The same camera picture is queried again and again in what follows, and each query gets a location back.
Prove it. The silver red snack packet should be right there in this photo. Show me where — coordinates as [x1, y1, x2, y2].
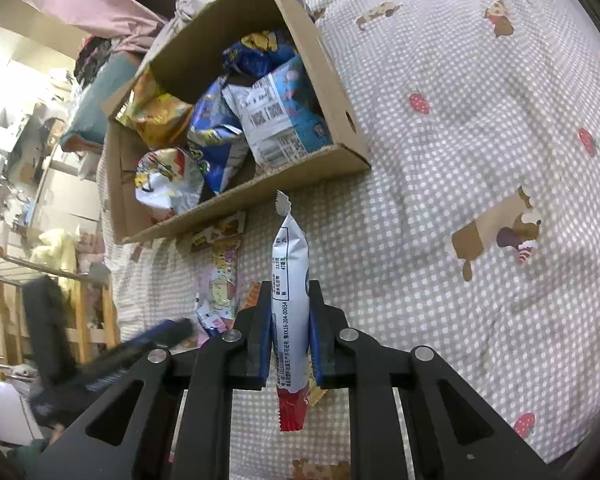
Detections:
[135, 147, 206, 221]

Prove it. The pile of clothes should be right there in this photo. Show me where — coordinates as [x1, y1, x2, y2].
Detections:
[75, 35, 116, 86]

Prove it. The cartoon print snack packet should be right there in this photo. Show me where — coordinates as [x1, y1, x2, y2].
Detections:
[195, 240, 241, 336]

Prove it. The orange red snack packet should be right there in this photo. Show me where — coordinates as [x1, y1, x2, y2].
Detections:
[245, 282, 326, 407]

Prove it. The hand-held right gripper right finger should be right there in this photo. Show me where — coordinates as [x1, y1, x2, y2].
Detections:
[307, 280, 571, 480]

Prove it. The wooden drying rack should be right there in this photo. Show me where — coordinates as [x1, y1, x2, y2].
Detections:
[0, 247, 118, 376]

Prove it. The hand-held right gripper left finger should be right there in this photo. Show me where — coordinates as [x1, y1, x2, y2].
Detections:
[30, 280, 273, 480]

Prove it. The pink curtain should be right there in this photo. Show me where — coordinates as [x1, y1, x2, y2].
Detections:
[10, 0, 181, 56]

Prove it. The white floor cabinet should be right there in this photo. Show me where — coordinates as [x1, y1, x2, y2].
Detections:
[30, 160, 101, 231]

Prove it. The blue cartoon snack packet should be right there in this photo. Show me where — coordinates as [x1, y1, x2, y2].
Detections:
[187, 77, 251, 196]

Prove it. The white red snack bar packet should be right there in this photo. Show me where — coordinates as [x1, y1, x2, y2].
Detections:
[270, 190, 313, 433]

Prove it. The yellow snack packet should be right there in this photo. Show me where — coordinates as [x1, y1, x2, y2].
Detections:
[117, 70, 196, 151]

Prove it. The blue triangular snack packet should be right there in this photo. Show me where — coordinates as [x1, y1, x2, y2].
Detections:
[222, 30, 296, 78]

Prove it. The brown cardboard box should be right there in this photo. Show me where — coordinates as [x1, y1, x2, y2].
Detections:
[100, 0, 373, 246]

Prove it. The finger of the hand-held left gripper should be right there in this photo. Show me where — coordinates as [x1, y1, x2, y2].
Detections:
[77, 317, 196, 396]
[22, 277, 81, 391]

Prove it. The white barcode snack packet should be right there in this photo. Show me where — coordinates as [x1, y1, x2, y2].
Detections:
[222, 55, 333, 166]

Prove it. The yellow garment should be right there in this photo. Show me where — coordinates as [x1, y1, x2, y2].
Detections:
[30, 230, 78, 291]

